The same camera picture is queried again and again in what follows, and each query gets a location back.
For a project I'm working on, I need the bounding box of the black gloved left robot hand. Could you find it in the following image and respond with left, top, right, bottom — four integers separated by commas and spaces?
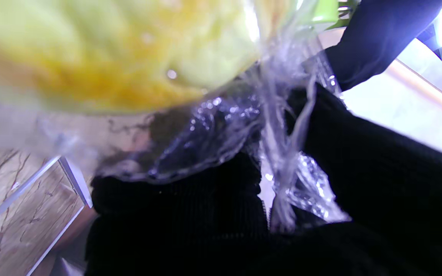
324, 0, 442, 92

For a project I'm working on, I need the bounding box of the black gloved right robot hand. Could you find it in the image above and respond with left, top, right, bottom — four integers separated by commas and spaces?
84, 82, 442, 276

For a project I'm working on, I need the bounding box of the small wooden table white frame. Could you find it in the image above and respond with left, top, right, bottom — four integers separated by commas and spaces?
0, 155, 94, 276

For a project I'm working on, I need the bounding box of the yellow pineapple bun bread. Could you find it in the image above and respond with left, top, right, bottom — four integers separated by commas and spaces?
0, 0, 303, 114

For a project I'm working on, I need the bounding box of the clear plastic bread bag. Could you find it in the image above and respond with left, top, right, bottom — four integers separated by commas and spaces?
33, 0, 353, 235

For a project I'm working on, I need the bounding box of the green plastic sealing clip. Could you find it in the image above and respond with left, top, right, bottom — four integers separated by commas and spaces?
301, 0, 356, 30

